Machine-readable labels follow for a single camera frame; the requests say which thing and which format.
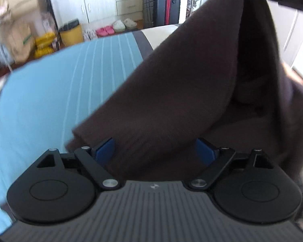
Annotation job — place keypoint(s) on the beige slipper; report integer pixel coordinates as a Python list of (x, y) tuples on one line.
[(130, 23), (118, 26)]

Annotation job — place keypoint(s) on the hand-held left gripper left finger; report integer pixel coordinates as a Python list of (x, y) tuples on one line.
[(104, 153)]

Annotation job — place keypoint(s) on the yellow trash bin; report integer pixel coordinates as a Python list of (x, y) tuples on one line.
[(72, 35)]

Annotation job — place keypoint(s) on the white patterned bag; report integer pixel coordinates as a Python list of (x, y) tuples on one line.
[(90, 34)]

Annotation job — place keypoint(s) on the brown paper bag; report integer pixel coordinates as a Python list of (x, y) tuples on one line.
[(16, 42)]

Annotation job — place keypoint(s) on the yellow plastic bag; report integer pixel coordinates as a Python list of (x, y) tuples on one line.
[(43, 51), (46, 39)]

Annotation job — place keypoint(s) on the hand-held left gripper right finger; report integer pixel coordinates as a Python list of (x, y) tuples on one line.
[(204, 153)]

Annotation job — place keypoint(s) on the pink slipper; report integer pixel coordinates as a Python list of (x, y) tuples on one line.
[(101, 32), (109, 30)]

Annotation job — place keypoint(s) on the dark brown garment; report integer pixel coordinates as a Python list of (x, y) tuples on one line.
[(179, 80)]

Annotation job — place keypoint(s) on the white wardrobe with drawers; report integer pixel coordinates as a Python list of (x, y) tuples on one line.
[(103, 0)]

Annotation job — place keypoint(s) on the black suitcase with red stripe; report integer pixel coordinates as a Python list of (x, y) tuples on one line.
[(154, 5)]

